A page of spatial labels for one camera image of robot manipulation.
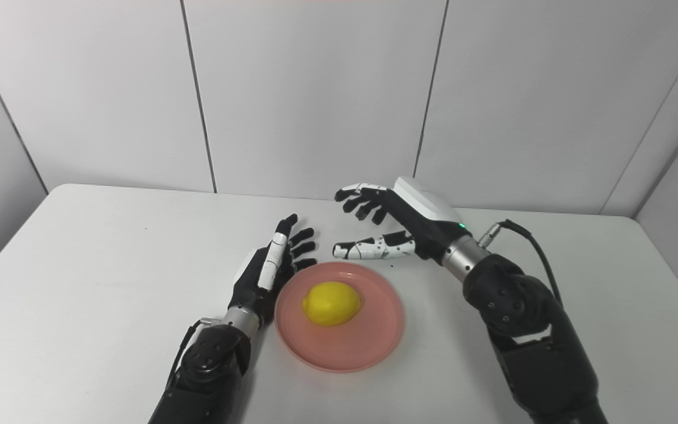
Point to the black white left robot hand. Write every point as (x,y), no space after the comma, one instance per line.
(253,282)

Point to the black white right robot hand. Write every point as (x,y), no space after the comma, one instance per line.
(427,227)

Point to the yellow lemon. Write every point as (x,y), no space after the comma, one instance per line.
(331,303)

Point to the pink round plate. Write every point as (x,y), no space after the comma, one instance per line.
(368,335)

